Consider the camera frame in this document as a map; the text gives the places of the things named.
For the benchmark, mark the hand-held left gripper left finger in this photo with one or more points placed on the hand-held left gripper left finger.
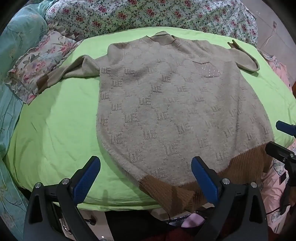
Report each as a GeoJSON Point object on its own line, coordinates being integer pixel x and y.
{"type": "Point", "coordinates": [87, 178]}

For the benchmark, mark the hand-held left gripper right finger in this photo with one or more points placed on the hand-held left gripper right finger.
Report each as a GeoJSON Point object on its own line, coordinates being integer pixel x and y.
{"type": "Point", "coordinates": [204, 183]}

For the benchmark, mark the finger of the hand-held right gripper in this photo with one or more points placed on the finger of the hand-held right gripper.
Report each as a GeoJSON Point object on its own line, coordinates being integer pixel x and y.
{"type": "Point", "coordinates": [277, 150]}
{"type": "Point", "coordinates": [286, 128]}

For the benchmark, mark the beige knit sweater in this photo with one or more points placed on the beige knit sweater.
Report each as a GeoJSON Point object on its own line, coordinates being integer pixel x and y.
{"type": "Point", "coordinates": [173, 104]}

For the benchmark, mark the pink patterned cloth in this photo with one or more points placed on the pink patterned cloth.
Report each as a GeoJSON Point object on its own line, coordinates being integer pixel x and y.
{"type": "Point", "coordinates": [272, 185]}

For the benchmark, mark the lilac cloth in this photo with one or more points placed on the lilac cloth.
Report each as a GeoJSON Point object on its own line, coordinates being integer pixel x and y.
{"type": "Point", "coordinates": [192, 222]}

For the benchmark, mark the green bed sheet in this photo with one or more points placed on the green bed sheet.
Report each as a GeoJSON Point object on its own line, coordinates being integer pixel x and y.
{"type": "Point", "coordinates": [57, 129]}

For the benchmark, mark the dark bag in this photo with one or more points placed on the dark bag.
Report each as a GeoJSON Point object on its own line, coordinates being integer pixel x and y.
{"type": "Point", "coordinates": [138, 222]}

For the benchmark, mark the floral ruffled pillow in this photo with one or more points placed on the floral ruffled pillow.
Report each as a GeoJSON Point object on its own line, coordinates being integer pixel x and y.
{"type": "Point", "coordinates": [39, 60]}

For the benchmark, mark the teal floral quilt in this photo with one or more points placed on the teal floral quilt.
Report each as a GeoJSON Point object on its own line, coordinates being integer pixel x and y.
{"type": "Point", "coordinates": [13, 30]}

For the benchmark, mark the white floral quilt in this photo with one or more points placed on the white floral quilt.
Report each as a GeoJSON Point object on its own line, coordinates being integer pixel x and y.
{"type": "Point", "coordinates": [138, 14]}

